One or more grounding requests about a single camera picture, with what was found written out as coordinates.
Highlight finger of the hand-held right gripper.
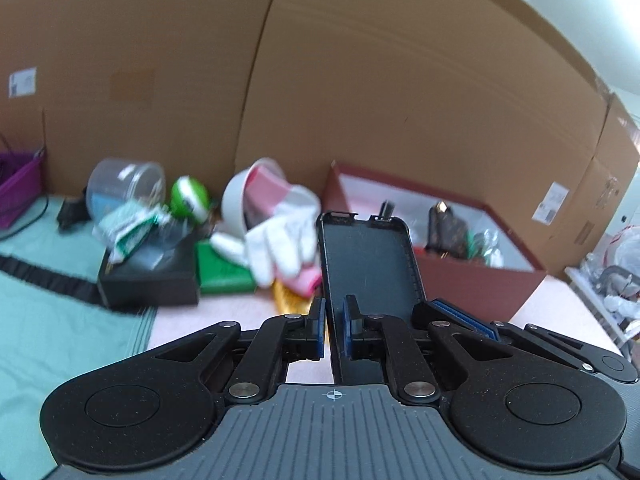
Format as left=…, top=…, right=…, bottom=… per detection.
left=411, top=298, right=640, bottom=384

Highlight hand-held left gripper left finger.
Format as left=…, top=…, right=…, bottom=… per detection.
left=154, top=297, right=329, bottom=406

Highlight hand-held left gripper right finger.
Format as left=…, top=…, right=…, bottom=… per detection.
left=341, top=294, right=482, bottom=406

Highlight maroon cardboard box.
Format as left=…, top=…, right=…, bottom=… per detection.
left=320, top=161, right=549, bottom=323

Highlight black phone case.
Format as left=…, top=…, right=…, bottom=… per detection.
left=315, top=211, right=429, bottom=386

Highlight brown monogram pouch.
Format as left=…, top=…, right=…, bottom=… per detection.
left=426, top=200, right=471, bottom=259

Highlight yellow object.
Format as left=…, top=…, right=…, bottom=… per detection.
left=272, top=280, right=327, bottom=319

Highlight clear bag with green contents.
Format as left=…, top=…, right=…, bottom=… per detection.
left=466, top=229, right=505, bottom=267

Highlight pink and white glove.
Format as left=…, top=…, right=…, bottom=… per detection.
left=209, top=167, right=324, bottom=297

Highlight green box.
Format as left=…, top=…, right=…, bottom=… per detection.
left=194, top=240, right=258, bottom=295

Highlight pink towel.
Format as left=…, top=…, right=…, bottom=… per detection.
left=147, top=272, right=626, bottom=361

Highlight white shipping label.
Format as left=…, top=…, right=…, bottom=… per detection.
left=532, top=182, right=571, bottom=224
left=8, top=67, right=37, bottom=97

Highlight white bowl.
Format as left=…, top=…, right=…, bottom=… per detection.
left=221, top=157, right=287, bottom=239

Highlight clear plastic bags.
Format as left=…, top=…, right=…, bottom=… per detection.
left=580, top=225, right=640, bottom=331

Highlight black cardboard box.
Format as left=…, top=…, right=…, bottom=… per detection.
left=96, top=230, right=202, bottom=311

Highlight green ball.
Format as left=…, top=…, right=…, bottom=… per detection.
left=170, top=175, right=210, bottom=222

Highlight green white snack packet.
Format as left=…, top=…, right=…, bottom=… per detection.
left=94, top=199, right=174, bottom=264

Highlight clear plastic jar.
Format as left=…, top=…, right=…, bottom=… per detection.
left=85, top=158, right=167, bottom=222

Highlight brown cardboard backdrop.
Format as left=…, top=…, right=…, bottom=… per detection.
left=0, top=0, right=640, bottom=281

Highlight small black pouch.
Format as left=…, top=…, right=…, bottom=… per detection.
left=56, top=195, right=92, bottom=232

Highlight purple plastic basket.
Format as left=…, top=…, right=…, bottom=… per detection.
left=0, top=151, right=46, bottom=231

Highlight black strap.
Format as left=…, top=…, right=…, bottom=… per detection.
left=0, top=254, right=103, bottom=307

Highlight black cable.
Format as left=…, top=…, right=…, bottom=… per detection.
left=0, top=192, right=51, bottom=243

